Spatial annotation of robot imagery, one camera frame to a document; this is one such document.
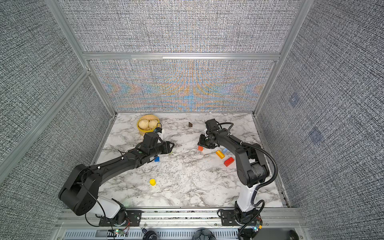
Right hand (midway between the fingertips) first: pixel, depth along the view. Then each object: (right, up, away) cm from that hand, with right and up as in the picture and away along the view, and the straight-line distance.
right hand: (200, 143), depth 95 cm
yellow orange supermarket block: (+13, -7, 0) cm, 14 cm away
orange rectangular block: (0, -3, -2) cm, 4 cm away
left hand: (-17, 0, -7) cm, 19 cm away
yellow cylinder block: (-28, -21, -12) cm, 36 cm away
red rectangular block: (+17, -11, -3) cm, 21 cm away
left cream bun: (-39, +12, +9) cm, 42 cm away
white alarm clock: (-45, -3, -1) cm, 45 cm away
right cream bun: (-33, +13, +11) cm, 37 cm away
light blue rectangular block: (+16, -5, +2) cm, 17 cm away
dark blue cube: (-27, -10, -3) cm, 29 cm away
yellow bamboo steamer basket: (-39, +18, +17) cm, 47 cm away
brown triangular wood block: (-7, +12, +17) cm, 22 cm away
